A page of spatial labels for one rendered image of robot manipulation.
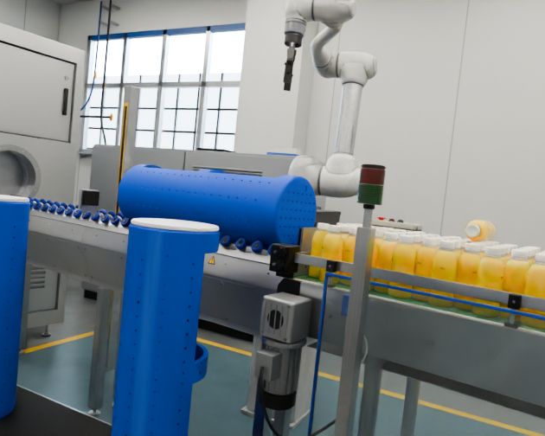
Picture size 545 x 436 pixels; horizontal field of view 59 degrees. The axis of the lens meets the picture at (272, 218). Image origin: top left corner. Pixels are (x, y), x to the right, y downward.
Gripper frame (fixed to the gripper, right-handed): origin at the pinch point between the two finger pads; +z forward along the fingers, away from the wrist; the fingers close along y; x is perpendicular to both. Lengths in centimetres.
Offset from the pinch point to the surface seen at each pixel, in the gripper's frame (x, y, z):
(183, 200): 33, -15, 55
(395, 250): -41, -65, 59
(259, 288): -2, -36, 81
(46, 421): 76, -16, 151
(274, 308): -9, -66, 81
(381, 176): -30, -84, 41
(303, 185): -12, -25, 43
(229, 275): 10, -28, 80
